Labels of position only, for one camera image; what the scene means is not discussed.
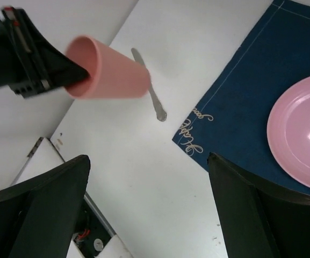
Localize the dark blue cloth placemat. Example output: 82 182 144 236
173 1 310 195

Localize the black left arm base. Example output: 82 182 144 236
72 200 112 257

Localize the pink plastic cup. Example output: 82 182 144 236
65 35 150 99

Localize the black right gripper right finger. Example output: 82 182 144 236
207 153 310 257

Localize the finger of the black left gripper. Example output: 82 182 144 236
28 20 89 89

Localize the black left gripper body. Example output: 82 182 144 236
0 6 50 98

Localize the pink plastic plate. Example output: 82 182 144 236
266 77 310 188

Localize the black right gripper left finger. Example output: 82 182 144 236
0 155 90 258

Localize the aluminium rail front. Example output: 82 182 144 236
84 192 116 237

